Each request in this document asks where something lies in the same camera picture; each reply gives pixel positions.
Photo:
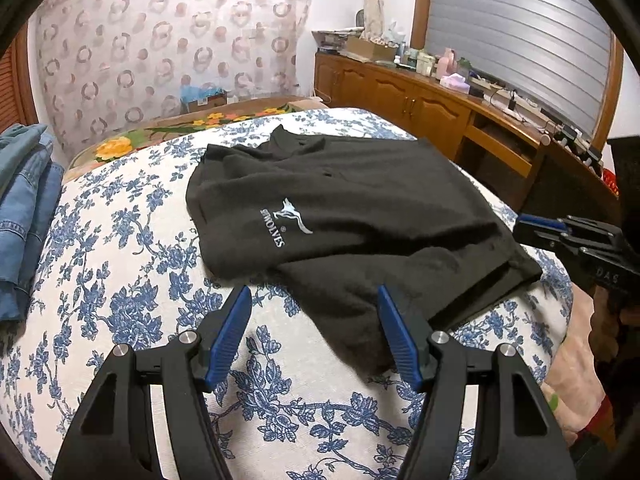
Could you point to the wooden slatted headboard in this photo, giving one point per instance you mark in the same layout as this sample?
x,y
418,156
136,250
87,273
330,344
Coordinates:
x,y
17,85

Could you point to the wooden window frame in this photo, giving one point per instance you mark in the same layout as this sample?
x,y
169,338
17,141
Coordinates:
x,y
419,5

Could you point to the white power strip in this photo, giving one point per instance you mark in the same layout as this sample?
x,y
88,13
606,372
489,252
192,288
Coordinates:
x,y
520,107

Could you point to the person's right hand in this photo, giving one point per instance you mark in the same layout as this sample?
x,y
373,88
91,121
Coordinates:
x,y
602,320

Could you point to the black t-shirt with logo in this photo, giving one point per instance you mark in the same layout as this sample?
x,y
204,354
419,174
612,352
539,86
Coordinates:
x,y
350,220

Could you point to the purple tissue box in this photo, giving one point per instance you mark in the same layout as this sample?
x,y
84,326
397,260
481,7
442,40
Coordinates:
x,y
455,82

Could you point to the cardboard box with blue bag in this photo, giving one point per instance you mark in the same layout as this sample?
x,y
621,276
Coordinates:
x,y
202,99

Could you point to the wooden cabinet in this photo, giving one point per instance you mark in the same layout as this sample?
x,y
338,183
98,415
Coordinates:
x,y
400,105

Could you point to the grey window shutter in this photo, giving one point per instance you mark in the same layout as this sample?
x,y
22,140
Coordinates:
x,y
520,25

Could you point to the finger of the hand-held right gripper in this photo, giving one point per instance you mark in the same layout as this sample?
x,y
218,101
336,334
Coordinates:
x,y
545,240
542,222

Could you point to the pink fleece cloth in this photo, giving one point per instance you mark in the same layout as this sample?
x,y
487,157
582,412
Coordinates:
x,y
575,350

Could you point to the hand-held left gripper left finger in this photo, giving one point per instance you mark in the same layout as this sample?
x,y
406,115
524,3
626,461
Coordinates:
x,y
231,327

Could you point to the light blue folded jeans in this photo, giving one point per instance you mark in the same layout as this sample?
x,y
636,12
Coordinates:
x,y
20,152

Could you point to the group of small bottles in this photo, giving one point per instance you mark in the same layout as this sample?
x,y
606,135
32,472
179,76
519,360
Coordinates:
x,y
420,60

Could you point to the dark brown furniture panel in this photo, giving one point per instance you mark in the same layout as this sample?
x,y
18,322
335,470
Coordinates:
x,y
565,185

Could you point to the pink bottle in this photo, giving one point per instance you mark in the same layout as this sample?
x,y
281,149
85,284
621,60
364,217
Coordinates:
x,y
446,64

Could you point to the open cardboard box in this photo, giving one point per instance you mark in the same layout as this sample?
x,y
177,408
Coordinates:
x,y
370,49

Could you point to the yellow flower blanket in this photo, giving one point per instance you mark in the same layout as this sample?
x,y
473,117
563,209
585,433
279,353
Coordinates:
x,y
145,135

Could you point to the blue floral bed sheet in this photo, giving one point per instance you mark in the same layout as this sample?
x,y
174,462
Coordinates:
x,y
140,280

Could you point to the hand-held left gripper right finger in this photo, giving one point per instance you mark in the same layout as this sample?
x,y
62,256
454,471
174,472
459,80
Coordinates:
x,y
397,332

